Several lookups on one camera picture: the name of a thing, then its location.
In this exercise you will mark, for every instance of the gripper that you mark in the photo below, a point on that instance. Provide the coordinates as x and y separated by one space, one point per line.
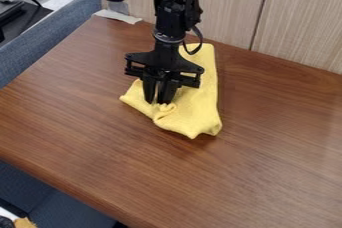
162 61

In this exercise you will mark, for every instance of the yellow cloth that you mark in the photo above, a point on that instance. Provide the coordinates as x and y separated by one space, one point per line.
196 105

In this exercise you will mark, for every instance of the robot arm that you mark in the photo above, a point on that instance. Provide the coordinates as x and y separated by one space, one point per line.
176 5

